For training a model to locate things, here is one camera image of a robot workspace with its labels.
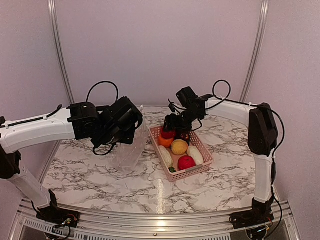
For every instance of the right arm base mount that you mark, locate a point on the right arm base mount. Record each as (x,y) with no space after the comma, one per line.
(259,213)

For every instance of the right aluminium frame post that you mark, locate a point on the right aluminium frame post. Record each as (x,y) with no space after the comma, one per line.
(259,38)

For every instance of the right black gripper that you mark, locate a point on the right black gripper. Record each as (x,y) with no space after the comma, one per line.
(170,120)

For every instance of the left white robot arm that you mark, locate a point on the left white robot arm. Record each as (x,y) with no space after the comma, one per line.
(75,122)

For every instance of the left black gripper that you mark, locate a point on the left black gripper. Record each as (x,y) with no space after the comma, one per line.
(129,137)

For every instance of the aluminium front rail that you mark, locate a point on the aluminium front rail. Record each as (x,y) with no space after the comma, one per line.
(108,225)

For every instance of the white knitted vegetable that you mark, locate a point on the white knitted vegetable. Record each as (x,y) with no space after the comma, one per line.
(166,156)
(194,153)

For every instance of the dark red knitted beet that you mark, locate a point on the dark red knitted beet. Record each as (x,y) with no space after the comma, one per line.
(183,135)

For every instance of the left aluminium frame post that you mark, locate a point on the left aluminium frame post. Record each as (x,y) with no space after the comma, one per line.
(52,9)

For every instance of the aluminium frame post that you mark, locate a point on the aluminium frame post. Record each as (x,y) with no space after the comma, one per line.
(259,38)
(52,9)

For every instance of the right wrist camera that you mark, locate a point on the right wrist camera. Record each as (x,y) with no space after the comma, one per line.
(174,109)

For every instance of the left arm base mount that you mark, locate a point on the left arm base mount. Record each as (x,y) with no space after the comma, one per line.
(60,216)

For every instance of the red knitted apple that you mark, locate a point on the red knitted apple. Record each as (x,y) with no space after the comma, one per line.
(186,162)

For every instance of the orange knitted fruit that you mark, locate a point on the orange knitted fruit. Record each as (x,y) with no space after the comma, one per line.
(165,142)

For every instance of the yellow knitted fruit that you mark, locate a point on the yellow knitted fruit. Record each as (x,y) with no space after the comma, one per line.
(179,147)

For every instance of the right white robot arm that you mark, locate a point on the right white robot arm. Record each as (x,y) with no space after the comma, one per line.
(258,118)

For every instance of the clear zip top bag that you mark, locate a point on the clear zip top bag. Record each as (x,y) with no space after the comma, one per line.
(126,157)

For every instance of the pink plastic basket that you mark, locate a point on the pink plastic basket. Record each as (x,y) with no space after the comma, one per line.
(174,174)

